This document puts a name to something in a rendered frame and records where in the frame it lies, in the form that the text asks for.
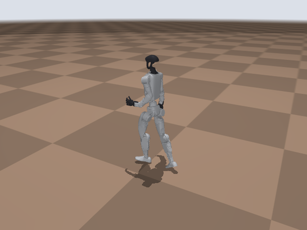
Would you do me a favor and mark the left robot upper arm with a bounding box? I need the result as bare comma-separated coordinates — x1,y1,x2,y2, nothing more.
141,75,153,99

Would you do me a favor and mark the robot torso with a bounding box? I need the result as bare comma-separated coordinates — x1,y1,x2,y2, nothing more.
144,70,161,117

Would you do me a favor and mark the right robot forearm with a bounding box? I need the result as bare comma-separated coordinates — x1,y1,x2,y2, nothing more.
159,91,165,104

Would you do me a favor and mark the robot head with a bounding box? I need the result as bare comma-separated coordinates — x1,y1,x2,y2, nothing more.
145,55,159,74

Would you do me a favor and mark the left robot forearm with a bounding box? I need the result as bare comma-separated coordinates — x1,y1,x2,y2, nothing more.
134,95,151,108

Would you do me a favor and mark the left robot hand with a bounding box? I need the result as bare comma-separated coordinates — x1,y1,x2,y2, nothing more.
126,97,138,106

